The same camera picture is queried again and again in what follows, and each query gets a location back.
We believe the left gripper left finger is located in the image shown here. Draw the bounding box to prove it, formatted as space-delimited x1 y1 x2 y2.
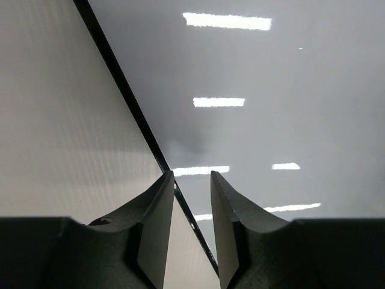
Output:
88 171 174 288

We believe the white whiteboard black rim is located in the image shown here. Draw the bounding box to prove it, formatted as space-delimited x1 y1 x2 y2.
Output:
89 1 384 263

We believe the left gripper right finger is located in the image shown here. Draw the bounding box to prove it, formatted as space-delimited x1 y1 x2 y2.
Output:
211 171 288 288

